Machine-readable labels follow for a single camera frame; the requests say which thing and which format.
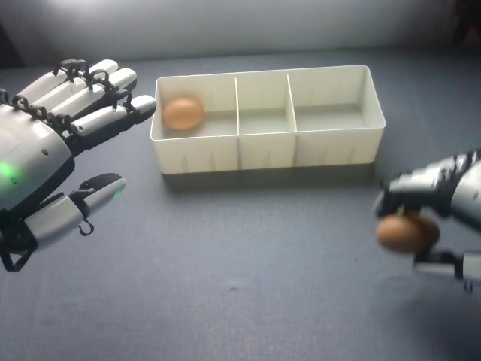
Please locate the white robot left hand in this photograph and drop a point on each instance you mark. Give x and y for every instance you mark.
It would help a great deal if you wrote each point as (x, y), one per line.
(30, 150)

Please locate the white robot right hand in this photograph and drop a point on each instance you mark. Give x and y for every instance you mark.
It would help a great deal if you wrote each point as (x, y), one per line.
(451, 188)

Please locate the brown egg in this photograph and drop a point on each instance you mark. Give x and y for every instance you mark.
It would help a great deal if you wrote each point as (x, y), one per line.
(183, 113)
(402, 235)

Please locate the cream three-compartment tray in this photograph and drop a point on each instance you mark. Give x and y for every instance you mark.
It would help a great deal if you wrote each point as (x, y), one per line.
(330, 150)

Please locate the white backdrop sheet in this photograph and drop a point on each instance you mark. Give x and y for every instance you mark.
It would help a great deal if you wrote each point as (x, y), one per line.
(225, 22)

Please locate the grey table cloth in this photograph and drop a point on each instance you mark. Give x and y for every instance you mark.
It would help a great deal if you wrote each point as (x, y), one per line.
(225, 282)

